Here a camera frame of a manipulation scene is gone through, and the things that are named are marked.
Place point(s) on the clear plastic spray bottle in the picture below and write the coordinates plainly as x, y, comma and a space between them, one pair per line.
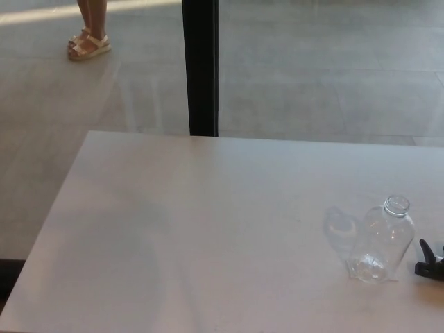
385, 243

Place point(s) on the black vertical window post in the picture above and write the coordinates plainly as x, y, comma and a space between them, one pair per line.
201, 69

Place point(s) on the black trigger sprayer lid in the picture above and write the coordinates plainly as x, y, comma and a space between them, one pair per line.
430, 267

